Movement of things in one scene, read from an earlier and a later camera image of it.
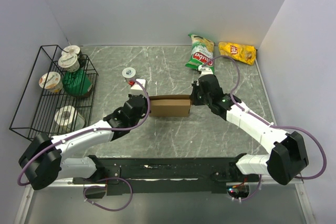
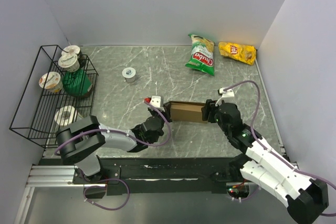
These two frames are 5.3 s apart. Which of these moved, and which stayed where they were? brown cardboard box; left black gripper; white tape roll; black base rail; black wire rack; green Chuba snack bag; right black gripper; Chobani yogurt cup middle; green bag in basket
Moved: left black gripper; right black gripper; brown cardboard box
Stayed: green Chuba snack bag; Chobani yogurt cup middle; black wire rack; white tape roll; green bag in basket; black base rail
